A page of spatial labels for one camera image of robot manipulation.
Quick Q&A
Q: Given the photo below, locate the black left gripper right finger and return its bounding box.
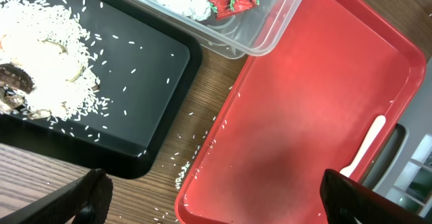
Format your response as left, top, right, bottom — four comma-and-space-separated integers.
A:
320, 169, 428, 224

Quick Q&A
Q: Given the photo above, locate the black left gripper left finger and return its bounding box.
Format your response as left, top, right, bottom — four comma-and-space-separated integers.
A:
1, 169, 113, 224

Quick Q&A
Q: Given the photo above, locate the white plastic fork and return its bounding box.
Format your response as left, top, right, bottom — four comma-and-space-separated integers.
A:
340, 115, 386, 177

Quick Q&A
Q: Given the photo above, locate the grey dishwasher rack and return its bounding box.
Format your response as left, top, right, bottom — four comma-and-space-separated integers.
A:
362, 61, 431, 222

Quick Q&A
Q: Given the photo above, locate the clear plastic waste bin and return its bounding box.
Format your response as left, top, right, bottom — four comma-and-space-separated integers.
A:
124, 0, 302, 59

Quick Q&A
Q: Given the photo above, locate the red serving tray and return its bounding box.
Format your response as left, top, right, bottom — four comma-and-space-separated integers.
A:
175, 0, 426, 224

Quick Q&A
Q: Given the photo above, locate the brown food scraps pile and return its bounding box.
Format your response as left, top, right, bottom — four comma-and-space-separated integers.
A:
1, 63, 72, 120

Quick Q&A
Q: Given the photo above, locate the black plastic tray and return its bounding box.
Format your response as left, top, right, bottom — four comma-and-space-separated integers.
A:
1, 0, 203, 179

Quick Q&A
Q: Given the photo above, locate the pile of white rice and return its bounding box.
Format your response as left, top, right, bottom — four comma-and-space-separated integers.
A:
1, 0, 109, 121

